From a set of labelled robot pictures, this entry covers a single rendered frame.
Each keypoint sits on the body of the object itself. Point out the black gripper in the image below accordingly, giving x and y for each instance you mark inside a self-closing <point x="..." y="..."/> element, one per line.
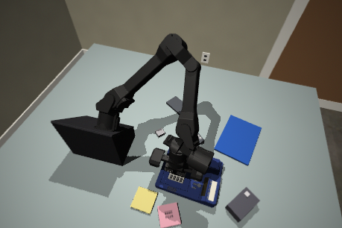
<point x="177" y="168"/>

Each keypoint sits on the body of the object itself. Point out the pink sticky note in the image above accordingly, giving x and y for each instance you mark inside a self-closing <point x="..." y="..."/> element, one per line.
<point x="168" y="215"/>

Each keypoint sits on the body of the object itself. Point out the blue flat rectangular panel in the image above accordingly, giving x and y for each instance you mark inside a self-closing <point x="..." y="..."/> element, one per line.
<point x="238" y="139"/>

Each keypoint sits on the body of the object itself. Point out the grey phone keypad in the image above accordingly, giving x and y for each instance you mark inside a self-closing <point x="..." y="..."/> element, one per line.
<point x="176" y="178"/>

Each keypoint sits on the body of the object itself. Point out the yellow sticky note pad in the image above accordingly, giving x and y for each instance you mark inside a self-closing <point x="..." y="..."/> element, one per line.
<point x="144" y="200"/>

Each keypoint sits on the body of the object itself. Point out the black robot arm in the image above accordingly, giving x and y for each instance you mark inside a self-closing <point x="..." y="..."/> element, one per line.
<point x="170" y="50"/>

